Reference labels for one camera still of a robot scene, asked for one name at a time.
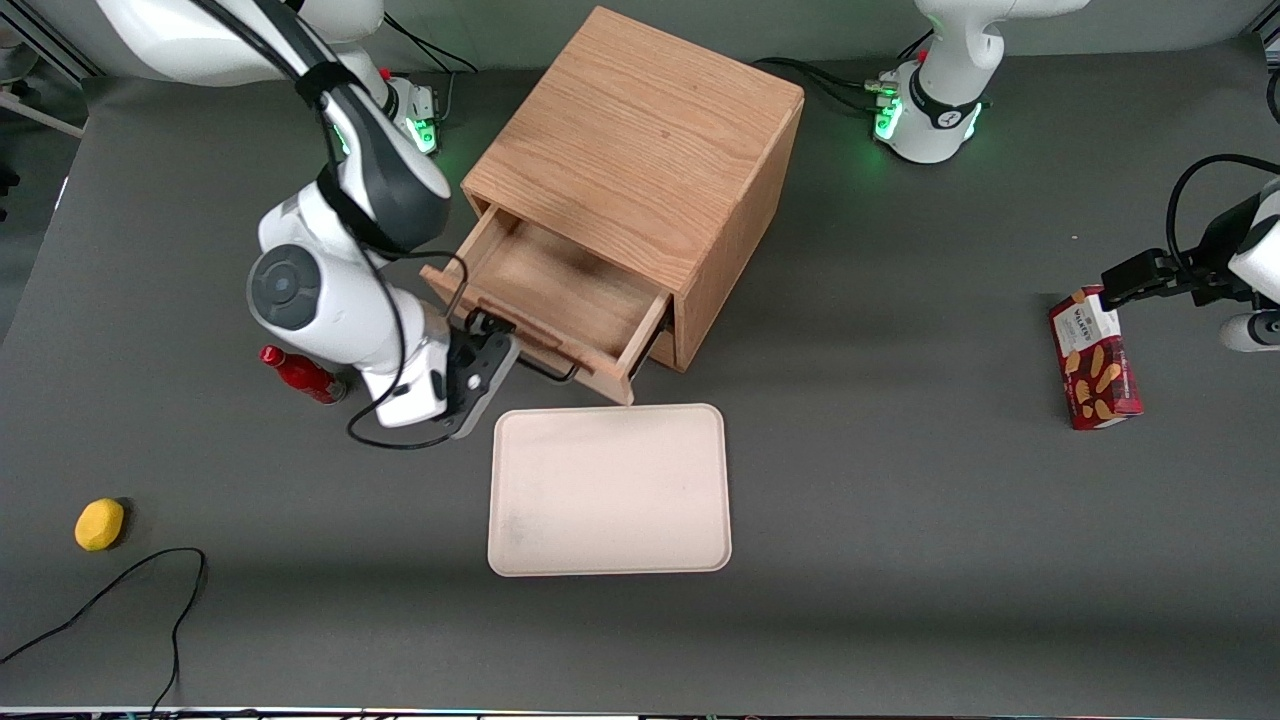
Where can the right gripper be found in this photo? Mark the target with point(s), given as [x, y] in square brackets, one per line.
[487, 325]

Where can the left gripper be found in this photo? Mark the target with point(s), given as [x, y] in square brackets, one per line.
[1203, 270]

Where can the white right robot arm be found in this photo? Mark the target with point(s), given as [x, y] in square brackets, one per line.
[300, 290]

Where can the wooden drawer cabinet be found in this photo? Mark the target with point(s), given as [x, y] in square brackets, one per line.
[650, 130]

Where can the red shortbread cookie box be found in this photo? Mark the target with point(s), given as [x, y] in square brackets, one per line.
[1098, 375]

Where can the red plastic bottle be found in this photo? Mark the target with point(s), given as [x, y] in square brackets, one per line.
[300, 375]

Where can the beige rectangular tray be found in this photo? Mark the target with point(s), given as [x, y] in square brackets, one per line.
[610, 490]

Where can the yellow lemon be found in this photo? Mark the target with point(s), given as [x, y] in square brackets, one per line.
[99, 524]

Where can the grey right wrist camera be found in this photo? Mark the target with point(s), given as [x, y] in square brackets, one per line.
[480, 385]

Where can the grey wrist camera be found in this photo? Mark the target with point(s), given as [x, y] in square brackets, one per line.
[1255, 332]
[480, 385]

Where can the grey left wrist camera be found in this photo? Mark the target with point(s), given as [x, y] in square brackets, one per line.
[1255, 332]

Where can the aluminium frame rail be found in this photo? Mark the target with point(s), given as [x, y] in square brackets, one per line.
[40, 110]

